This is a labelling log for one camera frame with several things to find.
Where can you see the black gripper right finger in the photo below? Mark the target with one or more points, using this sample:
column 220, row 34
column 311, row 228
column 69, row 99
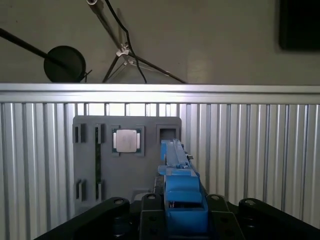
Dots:
column 222, row 225

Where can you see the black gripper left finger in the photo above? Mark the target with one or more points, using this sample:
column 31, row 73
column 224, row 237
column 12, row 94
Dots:
column 152, row 225

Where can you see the hard disk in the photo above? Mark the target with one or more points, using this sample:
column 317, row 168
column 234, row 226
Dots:
column 182, row 185

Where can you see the grey plastic parts rack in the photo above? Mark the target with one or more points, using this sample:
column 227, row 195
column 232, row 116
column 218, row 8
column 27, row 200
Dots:
column 125, row 175

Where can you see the silver CPU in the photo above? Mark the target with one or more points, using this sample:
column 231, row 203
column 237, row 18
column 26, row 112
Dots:
column 126, row 140

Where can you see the silver tripod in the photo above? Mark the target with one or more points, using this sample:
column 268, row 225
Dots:
column 119, row 53

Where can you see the black stand round base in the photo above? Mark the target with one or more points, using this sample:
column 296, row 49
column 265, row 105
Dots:
column 65, row 63

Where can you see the black flat panel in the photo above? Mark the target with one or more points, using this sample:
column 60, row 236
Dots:
column 300, row 25

